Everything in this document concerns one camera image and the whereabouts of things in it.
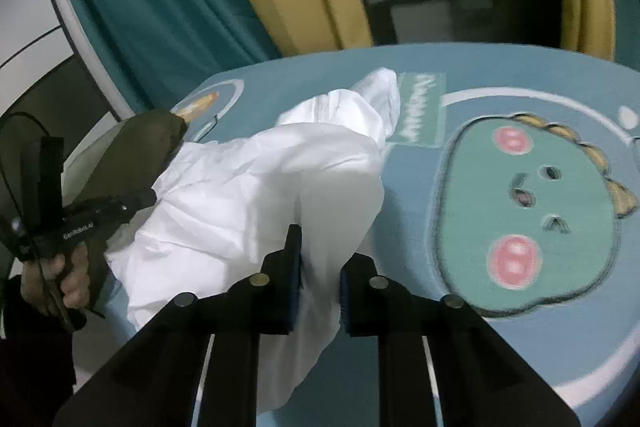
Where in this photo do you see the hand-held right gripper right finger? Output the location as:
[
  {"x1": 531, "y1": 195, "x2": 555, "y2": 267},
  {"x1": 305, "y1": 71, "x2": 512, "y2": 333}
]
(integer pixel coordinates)
[{"x1": 339, "y1": 253, "x2": 583, "y2": 427}]

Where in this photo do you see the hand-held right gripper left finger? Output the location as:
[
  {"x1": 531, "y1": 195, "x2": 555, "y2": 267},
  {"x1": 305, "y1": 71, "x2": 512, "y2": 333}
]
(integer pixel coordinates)
[{"x1": 52, "y1": 225, "x2": 303, "y2": 427}]

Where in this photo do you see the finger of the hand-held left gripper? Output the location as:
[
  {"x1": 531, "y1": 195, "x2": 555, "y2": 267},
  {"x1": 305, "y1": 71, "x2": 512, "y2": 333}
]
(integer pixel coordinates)
[{"x1": 92, "y1": 188, "x2": 158, "y2": 224}]

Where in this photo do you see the white garment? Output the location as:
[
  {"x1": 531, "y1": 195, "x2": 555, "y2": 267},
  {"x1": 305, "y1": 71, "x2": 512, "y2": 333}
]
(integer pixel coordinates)
[{"x1": 104, "y1": 67, "x2": 402, "y2": 414}]

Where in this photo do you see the person's left forearm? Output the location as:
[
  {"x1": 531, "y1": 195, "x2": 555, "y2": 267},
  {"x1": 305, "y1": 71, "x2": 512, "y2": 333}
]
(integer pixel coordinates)
[{"x1": 0, "y1": 276, "x2": 78, "y2": 427}]

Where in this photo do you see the person's left hand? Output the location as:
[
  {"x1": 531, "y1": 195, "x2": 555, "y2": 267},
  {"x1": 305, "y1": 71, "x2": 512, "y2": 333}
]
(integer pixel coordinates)
[{"x1": 19, "y1": 251, "x2": 93, "y2": 319}]

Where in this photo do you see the olive green cloth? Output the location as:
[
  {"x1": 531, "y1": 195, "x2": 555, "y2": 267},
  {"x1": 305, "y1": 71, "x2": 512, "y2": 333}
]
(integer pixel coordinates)
[{"x1": 62, "y1": 108, "x2": 189, "y2": 314}]

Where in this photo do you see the blue printed blanket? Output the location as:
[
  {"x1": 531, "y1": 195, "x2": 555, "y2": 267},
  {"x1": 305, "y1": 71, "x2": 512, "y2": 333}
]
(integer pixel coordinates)
[{"x1": 106, "y1": 42, "x2": 640, "y2": 427}]

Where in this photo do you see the teal curtain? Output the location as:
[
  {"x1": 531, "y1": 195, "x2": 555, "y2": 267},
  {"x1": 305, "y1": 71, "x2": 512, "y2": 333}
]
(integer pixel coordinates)
[{"x1": 47, "y1": 0, "x2": 283, "y2": 120}]

